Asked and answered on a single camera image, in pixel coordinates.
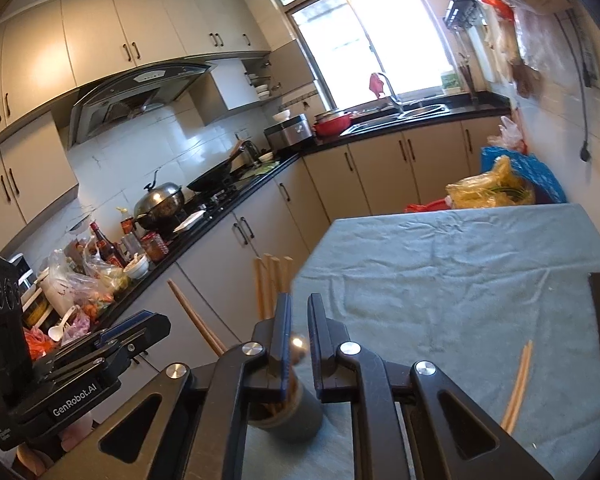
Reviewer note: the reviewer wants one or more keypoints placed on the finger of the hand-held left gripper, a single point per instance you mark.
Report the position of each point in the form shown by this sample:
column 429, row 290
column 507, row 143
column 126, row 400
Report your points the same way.
column 130, row 330
column 90, row 360

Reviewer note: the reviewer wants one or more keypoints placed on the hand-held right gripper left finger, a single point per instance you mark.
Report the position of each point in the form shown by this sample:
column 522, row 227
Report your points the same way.
column 283, row 340

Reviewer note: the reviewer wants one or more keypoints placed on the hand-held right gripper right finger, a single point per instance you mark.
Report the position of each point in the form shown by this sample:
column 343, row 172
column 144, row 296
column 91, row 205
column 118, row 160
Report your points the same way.
column 315, row 340

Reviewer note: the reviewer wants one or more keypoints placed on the grey utensil holder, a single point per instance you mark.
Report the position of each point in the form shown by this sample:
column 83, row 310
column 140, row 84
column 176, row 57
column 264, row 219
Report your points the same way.
column 305, row 410

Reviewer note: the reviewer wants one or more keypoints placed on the person's left hand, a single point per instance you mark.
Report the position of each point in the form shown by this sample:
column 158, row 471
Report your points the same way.
column 77, row 435

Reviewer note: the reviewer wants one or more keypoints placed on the pink plastic bag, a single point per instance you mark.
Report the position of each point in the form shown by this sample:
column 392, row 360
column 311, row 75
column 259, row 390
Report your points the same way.
column 77, row 327

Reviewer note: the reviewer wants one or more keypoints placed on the orange plastic bag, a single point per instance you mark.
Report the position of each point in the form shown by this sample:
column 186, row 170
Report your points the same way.
column 37, row 342

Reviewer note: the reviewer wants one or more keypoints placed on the white storage rack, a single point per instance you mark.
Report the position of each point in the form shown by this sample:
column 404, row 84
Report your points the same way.
column 35, row 305

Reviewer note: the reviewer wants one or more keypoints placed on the white plastic spoon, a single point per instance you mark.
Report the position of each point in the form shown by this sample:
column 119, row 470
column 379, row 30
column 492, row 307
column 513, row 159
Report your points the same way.
column 55, row 332

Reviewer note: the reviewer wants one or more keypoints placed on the clear plastic bag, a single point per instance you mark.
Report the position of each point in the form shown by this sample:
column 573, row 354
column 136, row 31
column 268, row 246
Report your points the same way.
column 65, row 285
column 105, row 280

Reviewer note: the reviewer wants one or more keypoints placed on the dark sauce bottle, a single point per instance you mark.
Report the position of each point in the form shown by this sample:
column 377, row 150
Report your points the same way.
column 105, row 250

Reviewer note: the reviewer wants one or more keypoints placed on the red sauce jar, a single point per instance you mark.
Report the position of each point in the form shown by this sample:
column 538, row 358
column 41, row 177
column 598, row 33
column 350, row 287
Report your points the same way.
column 155, row 247

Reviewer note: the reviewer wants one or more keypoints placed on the beige lower cabinets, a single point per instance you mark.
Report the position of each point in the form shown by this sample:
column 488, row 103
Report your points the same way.
column 260, row 240

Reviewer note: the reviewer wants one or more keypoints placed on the beige cabinets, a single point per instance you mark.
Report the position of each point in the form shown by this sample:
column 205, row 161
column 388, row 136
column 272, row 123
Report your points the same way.
column 95, row 30
column 260, row 240

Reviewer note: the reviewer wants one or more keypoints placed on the yellow capped oil bottle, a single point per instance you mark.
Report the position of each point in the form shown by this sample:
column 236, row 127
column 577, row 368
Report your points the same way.
column 127, row 225

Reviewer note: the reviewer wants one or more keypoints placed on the white tray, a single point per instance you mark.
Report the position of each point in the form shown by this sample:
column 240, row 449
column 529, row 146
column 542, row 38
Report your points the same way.
column 190, row 221

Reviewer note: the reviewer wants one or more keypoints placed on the teal tablecloth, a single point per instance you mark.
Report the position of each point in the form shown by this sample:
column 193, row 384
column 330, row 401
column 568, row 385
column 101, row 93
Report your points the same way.
column 430, row 285

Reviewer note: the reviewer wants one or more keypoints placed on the lidded steel wok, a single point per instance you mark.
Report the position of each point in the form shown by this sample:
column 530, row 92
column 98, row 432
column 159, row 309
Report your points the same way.
column 160, row 202

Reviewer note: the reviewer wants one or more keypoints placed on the black gas stove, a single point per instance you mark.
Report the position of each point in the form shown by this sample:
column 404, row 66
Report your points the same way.
column 220, row 197

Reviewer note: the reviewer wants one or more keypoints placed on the red plastic bag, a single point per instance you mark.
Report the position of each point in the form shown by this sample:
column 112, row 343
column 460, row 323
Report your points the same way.
column 425, row 206

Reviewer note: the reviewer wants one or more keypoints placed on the black wok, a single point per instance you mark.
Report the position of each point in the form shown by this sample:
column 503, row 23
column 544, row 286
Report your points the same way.
column 212, row 177

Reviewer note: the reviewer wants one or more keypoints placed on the steel kettle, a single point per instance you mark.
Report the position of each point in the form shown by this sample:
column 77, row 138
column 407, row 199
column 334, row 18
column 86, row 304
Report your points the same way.
column 251, row 154

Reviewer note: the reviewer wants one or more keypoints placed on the steel countertop appliance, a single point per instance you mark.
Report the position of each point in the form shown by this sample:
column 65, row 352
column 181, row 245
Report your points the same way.
column 295, row 132

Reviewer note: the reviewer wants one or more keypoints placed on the red pot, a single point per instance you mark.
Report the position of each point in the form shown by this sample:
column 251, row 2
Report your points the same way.
column 332, row 126

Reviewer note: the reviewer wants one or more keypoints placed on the small white bowl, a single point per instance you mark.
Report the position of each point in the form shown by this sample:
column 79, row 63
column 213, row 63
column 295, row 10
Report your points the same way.
column 281, row 116

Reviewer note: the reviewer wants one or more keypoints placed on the yellow plastic bag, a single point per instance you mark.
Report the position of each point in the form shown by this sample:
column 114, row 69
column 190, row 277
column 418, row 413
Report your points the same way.
column 485, row 190

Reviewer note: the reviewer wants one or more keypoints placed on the grey range hood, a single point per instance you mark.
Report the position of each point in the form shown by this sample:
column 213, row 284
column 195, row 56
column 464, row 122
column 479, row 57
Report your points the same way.
column 140, row 87

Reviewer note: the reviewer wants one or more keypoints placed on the steel sink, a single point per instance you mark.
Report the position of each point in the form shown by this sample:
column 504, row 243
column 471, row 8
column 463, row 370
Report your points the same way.
column 425, row 110

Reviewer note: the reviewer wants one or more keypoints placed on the chrome faucet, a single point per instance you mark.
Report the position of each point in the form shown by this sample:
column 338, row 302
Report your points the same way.
column 394, row 92

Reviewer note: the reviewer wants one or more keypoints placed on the red cloth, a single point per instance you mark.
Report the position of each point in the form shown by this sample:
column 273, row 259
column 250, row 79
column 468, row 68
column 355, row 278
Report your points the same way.
column 377, row 85

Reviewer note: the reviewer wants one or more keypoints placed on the white plastic bag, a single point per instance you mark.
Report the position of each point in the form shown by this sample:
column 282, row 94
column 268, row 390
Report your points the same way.
column 510, row 135

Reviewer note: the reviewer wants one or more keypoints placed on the blue plastic bag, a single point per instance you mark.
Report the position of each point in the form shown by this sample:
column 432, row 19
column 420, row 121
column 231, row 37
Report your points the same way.
column 545, row 175

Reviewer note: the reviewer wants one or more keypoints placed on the green container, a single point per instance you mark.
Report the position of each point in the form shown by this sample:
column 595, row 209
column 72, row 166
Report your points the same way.
column 450, row 82

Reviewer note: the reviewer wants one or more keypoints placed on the dark chopstick holder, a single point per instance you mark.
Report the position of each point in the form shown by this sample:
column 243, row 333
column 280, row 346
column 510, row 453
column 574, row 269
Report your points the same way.
column 466, row 80

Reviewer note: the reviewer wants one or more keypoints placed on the beige upper cabinets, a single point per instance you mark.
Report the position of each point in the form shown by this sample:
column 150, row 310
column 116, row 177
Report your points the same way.
column 95, row 30

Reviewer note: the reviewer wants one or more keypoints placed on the kitchen window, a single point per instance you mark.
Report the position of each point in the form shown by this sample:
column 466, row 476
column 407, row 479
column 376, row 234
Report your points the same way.
column 360, row 35

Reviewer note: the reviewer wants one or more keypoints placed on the hanging plastic bags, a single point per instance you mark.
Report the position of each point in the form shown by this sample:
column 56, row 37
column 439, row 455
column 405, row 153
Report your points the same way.
column 525, row 20

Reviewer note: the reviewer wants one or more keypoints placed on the black wall rack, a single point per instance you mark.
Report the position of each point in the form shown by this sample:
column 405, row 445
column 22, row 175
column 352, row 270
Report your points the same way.
column 462, row 10

